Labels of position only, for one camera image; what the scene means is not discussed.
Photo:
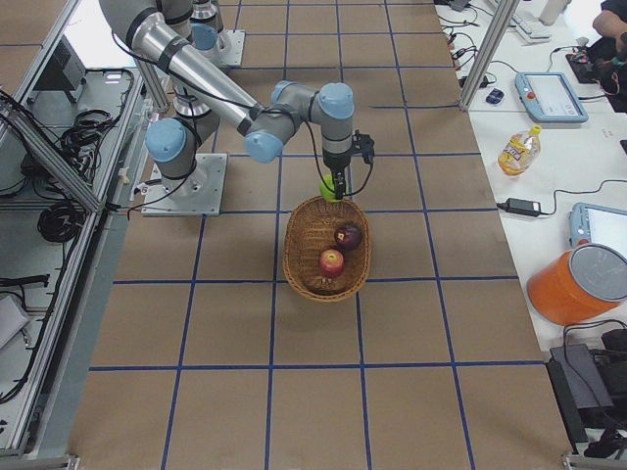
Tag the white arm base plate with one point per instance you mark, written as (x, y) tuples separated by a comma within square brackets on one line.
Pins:
[(199, 194), (228, 51)]

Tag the person in dark shirt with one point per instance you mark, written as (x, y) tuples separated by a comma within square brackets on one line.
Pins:
[(605, 61)]

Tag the yellow juice bottle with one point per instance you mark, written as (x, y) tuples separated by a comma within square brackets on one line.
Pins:
[(520, 151)]

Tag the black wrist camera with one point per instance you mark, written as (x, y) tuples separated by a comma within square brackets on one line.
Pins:
[(364, 146)]

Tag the blue teach pendant tablet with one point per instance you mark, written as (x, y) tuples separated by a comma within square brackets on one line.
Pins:
[(548, 97)]

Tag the dark blue small pouch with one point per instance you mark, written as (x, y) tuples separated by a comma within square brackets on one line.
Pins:
[(495, 96)]

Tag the woven wicker basket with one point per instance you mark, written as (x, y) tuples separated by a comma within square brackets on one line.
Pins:
[(309, 233)]

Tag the red yellow apple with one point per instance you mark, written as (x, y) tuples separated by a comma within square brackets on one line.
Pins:
[(331, 263)]

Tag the dark red apple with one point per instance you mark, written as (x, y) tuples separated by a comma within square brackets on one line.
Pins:
[(348, 237)]

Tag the green apple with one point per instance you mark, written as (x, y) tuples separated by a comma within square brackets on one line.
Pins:
[(327, 189)]

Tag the black power adapter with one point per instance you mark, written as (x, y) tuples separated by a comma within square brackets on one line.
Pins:
[(520, 207)]

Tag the aluminium frame post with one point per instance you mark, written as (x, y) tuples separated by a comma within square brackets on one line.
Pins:
[(490, 43)]

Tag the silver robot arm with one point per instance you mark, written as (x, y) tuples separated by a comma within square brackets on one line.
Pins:
[(177, 37), (207, 26)]

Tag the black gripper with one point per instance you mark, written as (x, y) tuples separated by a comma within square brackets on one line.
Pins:
[(336, 162)]

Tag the orange bucket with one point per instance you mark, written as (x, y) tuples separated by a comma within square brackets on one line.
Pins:
[(581, 284)]

